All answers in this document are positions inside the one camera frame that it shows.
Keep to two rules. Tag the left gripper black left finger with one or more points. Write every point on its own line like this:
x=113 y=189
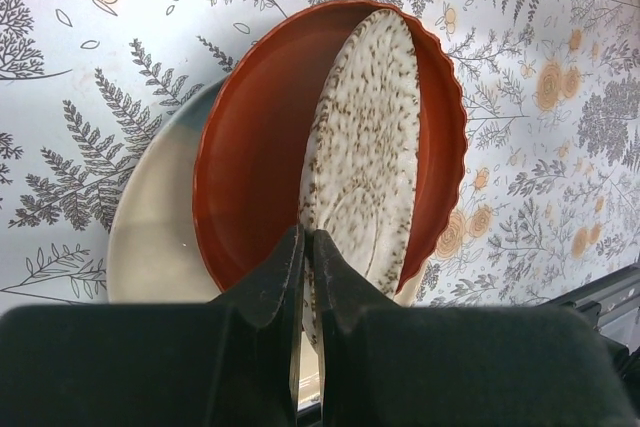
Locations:
x=232 y=361

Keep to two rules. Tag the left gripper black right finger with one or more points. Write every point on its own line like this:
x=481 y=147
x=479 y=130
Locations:
x=386 y=365

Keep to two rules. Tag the cream plate with blue rim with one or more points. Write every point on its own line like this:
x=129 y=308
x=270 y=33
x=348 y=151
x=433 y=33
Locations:
x=153 y=255

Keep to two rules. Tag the speckled white plate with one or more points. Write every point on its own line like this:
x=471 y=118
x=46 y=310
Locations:
x=359 y=175

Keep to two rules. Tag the red brown bowl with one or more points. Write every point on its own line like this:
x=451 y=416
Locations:
x=249 y=161

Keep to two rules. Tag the floral patterned mat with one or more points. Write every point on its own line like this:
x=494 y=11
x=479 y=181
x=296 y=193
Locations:
x=549 y=201

